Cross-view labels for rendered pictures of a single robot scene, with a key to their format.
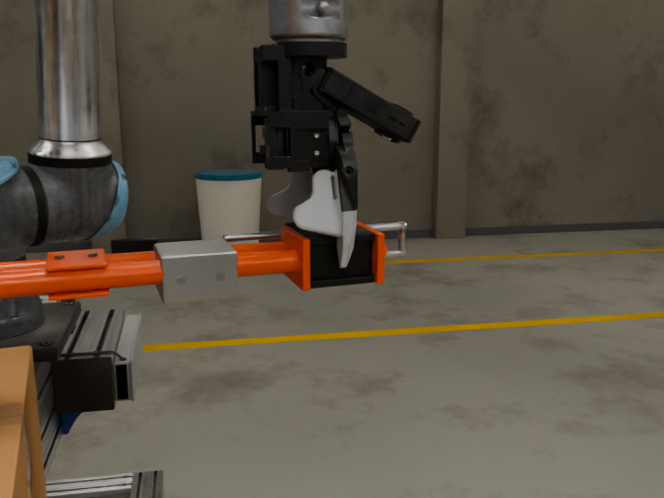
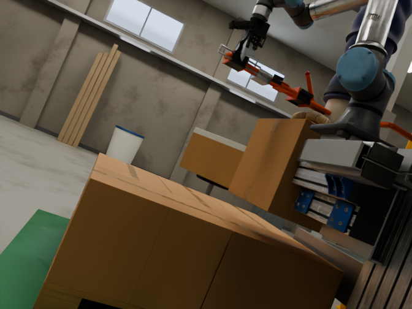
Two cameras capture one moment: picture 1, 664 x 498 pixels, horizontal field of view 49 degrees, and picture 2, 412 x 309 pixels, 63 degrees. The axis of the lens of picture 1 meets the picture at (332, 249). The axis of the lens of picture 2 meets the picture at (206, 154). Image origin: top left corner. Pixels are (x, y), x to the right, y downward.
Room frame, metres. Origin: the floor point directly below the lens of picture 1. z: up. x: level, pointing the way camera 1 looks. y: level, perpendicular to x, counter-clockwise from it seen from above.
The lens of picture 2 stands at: (2.11, 0.04, 0.76)
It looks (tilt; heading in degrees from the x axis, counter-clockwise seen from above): 1 degrees up; 180
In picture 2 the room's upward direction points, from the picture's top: 23 degrees clockwise
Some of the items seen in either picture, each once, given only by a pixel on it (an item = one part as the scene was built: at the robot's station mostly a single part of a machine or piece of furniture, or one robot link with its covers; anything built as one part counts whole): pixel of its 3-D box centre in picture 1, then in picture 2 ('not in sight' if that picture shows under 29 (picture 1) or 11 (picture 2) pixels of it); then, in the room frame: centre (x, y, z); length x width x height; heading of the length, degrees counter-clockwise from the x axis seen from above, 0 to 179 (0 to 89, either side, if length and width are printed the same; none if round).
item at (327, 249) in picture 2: not in sight; (333, 253); (0.37, 0.86, 0.58); 0.70 x 0.03 x 0.06; 17
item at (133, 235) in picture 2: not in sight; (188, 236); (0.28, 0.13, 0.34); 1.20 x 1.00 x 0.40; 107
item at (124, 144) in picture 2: not in sight; (123, 147); (-4.61, -1.54, 0.36); 0.62 x 0.60 x 0.73; 101
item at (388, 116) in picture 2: not in sight; (379, 125); (-0.72, 1.31, 1.62); 0.20 x 0.05 x 0.30; 107
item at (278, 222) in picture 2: not in sight; (267, 206); (-5.18, 1.74, 0.38); 0.78 x 0.62 x 0.76; 11
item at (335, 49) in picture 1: (302, 109); (254, 33); (0.71, 0.03, 1.34); 0.09 x 0.08 x 0.12; 110
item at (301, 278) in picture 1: (331, 254); (235, 61); (0.71, 0.00, 1.20); 0.08 x 0.07 x 0.05; 110
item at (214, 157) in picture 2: not in sight; (221, 160); (-1.08, 0.20, 0.82); 0.60 x 0.40 x 0.40; 65
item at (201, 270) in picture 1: (195, 270); (261, 76); (0.67, 0.13, 1.19); 0.07 x 0.07 x 0.04; 20
